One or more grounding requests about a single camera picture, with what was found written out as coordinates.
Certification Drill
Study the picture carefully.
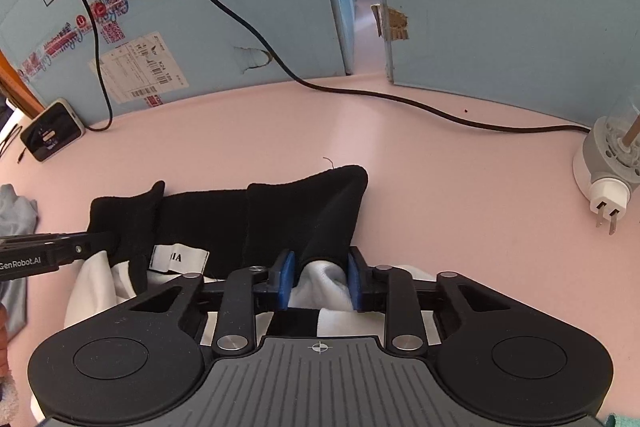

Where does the thick black cable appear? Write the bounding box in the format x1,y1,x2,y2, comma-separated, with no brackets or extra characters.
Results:
177,0,593,134

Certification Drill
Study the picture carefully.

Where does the white and black garment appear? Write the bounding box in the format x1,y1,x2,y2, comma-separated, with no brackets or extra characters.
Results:
64,164,441,343

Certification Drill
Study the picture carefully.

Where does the orange box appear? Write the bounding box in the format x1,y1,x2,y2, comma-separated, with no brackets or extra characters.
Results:
0,49,47,120

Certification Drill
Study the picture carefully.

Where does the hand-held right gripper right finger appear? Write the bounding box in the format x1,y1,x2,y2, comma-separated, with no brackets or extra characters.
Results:
347,247,513,355

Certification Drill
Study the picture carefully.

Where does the white plug adapter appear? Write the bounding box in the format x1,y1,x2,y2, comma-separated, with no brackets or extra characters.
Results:
572,96,640,238

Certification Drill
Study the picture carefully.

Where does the light blue cardboard box right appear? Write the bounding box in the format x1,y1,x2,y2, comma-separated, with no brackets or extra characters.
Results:
367,0,640,132

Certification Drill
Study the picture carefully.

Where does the thin black cable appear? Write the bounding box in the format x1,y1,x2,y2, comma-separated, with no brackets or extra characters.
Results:
49,0,115,132

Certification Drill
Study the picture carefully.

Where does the light blue cardboard box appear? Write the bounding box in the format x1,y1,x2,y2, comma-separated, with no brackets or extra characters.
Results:
367,0,640,132
0,0,357,120

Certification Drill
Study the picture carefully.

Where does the white smart display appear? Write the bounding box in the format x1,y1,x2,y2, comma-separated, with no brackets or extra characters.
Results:
19,98,86,164

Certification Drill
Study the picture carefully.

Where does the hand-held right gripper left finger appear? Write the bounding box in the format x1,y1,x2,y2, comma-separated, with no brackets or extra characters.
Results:
127,249,297,355

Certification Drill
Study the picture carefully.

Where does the light blue cardboard box left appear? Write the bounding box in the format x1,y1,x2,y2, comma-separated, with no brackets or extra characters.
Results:
0,0,357,120

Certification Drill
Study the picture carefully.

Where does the white shipping label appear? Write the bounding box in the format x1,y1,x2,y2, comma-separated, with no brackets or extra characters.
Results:
89,33,191,106

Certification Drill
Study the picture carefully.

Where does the grey-blue sweatshirt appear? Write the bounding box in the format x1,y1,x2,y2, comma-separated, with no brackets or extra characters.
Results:
0,183,40,343

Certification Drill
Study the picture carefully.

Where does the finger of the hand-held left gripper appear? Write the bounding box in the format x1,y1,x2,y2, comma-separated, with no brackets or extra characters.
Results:
0,231,120,269

